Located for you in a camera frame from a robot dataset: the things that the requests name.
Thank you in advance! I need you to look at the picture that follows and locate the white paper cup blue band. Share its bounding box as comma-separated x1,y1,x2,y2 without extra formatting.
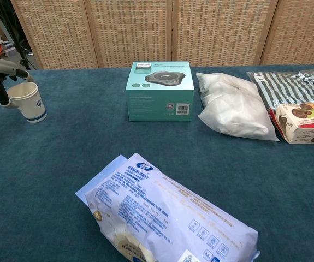
7,81,48,123

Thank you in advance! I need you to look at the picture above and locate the white flat cardboard box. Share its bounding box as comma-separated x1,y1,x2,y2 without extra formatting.
3,45,20,57

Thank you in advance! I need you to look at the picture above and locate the black tripod stand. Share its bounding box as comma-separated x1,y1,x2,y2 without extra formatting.
0,0,39,70

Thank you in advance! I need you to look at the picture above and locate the woven wooden folding screen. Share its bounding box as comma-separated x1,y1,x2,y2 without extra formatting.
10,0,314,70

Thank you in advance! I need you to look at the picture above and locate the teal speakerphone retail box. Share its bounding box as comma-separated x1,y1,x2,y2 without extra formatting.
125,61,195,122

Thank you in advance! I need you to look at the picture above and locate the white blue tissue pack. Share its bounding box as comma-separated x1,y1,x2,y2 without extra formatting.
74,152,261,262

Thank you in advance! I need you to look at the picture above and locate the white translucent plastic bag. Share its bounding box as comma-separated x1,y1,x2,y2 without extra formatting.
195,72,280,142

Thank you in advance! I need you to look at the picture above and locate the green striped candy bag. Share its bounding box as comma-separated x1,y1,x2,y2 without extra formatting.
246,68,314,113

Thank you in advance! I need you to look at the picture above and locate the cream cookie carton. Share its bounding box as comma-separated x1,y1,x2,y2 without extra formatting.
269,102,314,145

